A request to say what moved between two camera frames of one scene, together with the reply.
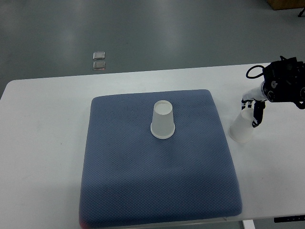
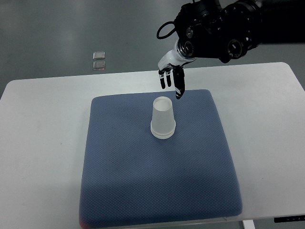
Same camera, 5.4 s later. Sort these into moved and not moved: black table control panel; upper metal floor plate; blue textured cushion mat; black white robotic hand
Moved: black white robotic hand
Not moved: black table control panel; upper metal floor plate; blue textured cushion mat
